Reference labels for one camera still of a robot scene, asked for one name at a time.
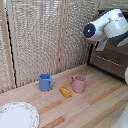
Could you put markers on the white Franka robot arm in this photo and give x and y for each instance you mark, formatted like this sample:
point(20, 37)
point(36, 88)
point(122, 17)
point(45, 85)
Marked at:
point(110, 25)

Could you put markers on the blue mug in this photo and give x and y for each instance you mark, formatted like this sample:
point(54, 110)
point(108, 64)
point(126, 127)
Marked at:
point(44, 82)

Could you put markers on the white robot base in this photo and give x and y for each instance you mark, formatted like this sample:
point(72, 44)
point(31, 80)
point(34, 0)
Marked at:
point(122, 120)

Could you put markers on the pink mug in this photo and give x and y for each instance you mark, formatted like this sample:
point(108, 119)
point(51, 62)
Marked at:
point(79, 84)

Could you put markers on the wooden screen post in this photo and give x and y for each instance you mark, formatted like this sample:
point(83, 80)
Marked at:
point(60, 43)
point(7, 43)

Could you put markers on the woven screen panel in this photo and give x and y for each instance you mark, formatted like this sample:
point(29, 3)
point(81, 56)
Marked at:
point(33, 40)
point(3, 70)
point(75, 50)

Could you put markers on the brown drawer cabinet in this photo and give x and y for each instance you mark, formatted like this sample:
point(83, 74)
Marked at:
point(91, 56)

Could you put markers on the white patterned plate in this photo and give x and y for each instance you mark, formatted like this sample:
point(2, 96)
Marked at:
point(16, 115)

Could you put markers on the brown drawer front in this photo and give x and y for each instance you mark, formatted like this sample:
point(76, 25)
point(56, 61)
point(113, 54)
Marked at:
point(110, 69)

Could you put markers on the orange bread-shaped block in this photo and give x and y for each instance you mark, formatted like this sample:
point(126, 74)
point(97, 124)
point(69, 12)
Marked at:
point(65, 92)

